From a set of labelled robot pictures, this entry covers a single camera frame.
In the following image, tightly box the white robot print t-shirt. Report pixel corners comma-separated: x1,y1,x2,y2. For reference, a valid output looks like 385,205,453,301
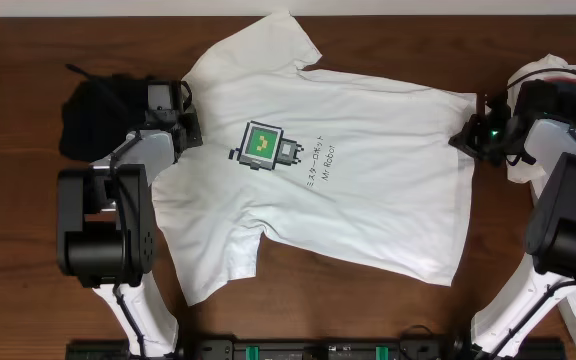
152,13,476,305

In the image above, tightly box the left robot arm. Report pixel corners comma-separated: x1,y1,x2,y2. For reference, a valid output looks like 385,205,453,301
57,107,202,359

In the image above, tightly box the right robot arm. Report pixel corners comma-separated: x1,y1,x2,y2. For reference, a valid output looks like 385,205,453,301
449,69,576,359

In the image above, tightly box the plain white t-shirt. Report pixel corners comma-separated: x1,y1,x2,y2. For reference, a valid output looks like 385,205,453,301
503,53,576,360

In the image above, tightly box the folded black cloth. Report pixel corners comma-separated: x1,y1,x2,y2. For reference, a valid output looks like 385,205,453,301
59,74,148,162

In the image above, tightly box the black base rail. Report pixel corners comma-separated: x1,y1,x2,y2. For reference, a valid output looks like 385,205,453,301
64,338,567,360

